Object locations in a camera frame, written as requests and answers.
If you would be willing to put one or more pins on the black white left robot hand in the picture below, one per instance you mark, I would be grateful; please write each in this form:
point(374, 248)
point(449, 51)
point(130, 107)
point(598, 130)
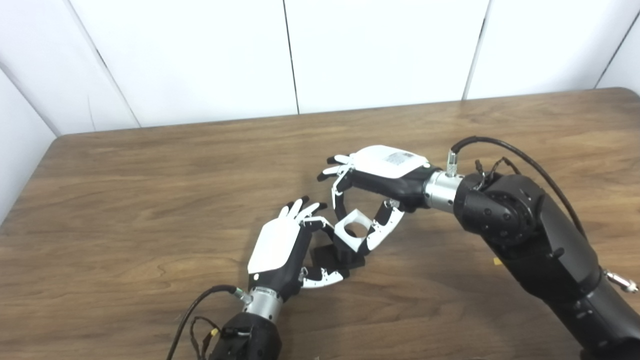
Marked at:
point(272, 245)

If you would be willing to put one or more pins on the white square piece with hole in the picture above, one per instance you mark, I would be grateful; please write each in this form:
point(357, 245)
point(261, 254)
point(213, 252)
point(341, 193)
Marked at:
point(360, 220)

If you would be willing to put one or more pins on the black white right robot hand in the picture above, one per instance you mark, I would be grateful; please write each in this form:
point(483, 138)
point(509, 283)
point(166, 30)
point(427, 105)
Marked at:
point(385, 167)

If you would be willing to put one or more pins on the black peg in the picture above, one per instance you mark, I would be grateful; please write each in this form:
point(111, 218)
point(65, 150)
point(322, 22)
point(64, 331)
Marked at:
point(325, 257)

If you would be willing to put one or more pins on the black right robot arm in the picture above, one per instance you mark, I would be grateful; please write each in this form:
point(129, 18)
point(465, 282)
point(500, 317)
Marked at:
point(540, 240)

